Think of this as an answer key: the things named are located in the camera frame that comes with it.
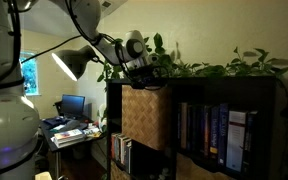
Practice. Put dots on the white desk lamp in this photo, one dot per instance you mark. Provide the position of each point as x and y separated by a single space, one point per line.
73 62

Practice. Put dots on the laptop computer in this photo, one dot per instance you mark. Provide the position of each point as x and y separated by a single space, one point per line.
72 105

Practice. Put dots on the window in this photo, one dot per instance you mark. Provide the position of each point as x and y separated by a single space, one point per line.
30 73

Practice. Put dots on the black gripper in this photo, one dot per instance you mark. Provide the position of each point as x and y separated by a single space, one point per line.
147 77

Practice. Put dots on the ceiling air vent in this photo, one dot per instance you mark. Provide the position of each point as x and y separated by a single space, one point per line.
105 5

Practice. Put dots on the dark desk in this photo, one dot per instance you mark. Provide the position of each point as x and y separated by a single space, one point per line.
51 126

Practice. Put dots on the books in upper right cube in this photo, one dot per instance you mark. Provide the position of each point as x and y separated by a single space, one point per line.
216 135

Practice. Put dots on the row of books lower left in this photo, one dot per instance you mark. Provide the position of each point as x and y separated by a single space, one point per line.
121 150

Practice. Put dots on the woven basket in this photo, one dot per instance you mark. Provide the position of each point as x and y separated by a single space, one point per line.
186 169
146 116

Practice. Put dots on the dark cube shelf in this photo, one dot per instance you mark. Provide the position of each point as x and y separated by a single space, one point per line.
245 93

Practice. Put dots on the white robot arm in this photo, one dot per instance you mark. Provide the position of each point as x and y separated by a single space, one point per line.
19 118

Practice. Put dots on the stack of books on desk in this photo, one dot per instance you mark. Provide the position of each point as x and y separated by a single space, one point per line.
68 136

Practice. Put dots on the green pothos plant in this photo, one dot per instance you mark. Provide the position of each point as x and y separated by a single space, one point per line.
263 66

